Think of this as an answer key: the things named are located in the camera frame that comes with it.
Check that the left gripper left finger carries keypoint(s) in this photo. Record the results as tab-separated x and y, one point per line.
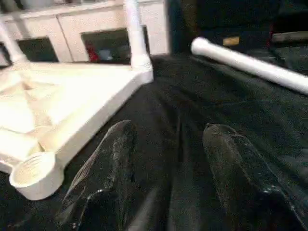
103	180

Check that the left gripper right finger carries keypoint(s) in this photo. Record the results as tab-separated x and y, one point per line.
247	187

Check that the white plastic table top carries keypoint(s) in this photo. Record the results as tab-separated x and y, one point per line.
72	96

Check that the black mat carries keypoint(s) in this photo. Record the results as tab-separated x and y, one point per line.
192	101

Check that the white cabinet with glass doors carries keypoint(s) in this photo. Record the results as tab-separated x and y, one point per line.
84	19

